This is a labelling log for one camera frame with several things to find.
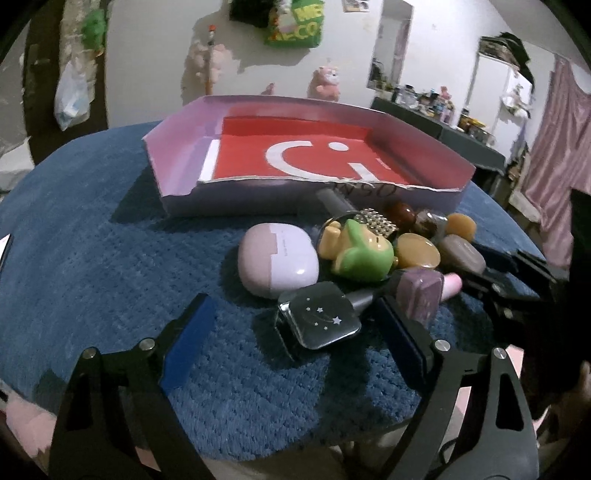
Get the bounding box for orange handled brush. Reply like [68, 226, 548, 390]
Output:
[204, 25, 216, 95]

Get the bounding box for dark wooden door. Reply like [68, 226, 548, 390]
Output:
[22, 1, 108, 165]

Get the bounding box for lilac earbuds case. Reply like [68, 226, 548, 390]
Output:
[238, 223, 320, 299]

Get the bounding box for pink plush toy on wall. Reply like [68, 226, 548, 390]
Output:
[308, 66, 341, 102]

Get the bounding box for pink curtain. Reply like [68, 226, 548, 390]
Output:
[523, 56, 590, 269]

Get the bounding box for pink red cardboard box tray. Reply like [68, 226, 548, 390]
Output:
[143, 95, 475, 217]

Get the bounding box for green plush on door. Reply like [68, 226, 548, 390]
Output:
[81, 8, 107, 55]

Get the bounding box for grey-brown compact case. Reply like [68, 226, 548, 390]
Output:
[437, 234, 486, 274]

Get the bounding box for green tote bag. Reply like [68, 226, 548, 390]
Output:
[264, 0, 325, 49]

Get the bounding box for blue textured cushion cover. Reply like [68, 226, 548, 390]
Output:
[0, 121, 546, 462]

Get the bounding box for white plastic bag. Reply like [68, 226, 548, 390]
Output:
[54, 61, 91, 131]

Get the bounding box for black backpack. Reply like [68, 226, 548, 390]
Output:
[229, 0, 274, 29]

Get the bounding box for purple pink nail polish bottle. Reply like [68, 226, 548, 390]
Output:
[389, 267, 463, 329]

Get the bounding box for dark red round stone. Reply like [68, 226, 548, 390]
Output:
[385, 201, 416, 231]

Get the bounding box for orange round sponge puff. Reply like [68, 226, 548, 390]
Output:
[396, 233, 441, 269]

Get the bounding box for glitter filled small jar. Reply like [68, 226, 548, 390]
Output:
[413, 209, 448, 240]

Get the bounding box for dark green covered table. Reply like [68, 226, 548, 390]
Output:
[370, 98, 505, 174]

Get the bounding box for green yellow toy figure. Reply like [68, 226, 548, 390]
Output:
[318, 219, 398, 282]

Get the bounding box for black starry nail polish bottle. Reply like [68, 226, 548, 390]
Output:
[273, 281, 383, 363]

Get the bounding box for pale pink plush on wall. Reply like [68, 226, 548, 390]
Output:
[188, 40, 232, 84]

